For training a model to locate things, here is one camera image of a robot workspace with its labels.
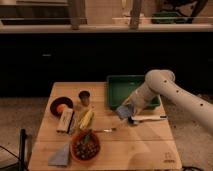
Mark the corn cob toy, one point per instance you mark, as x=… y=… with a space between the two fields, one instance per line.
x=85 y=121

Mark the blue sponge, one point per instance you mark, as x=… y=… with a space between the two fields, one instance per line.
x=125 y=111

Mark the white handled dish brush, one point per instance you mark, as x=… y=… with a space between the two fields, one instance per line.
x=137 y=121

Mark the orange bowl with beads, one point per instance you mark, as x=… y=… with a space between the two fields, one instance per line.
x=85 y=146

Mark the orange fruit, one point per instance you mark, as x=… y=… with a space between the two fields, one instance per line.
x=60 y=108

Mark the black chair frame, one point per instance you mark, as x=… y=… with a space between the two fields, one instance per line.
x=21 y=155

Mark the grey folded cloth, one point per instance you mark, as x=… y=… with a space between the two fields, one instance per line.
x=60 y=157

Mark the green plastic tray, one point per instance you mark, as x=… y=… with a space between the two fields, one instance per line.
x=119 y=87

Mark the small paint brush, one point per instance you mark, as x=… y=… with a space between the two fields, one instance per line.
x=105 y=130

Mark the green object on shelf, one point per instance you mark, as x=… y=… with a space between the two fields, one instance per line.
x=167 y=18

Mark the metal cup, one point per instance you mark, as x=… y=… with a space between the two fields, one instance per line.
x=84 y=98

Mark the white black eraser block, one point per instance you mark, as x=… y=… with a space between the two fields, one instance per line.
x=65 y=120

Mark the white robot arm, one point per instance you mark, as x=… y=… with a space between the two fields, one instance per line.
x=162 y=82

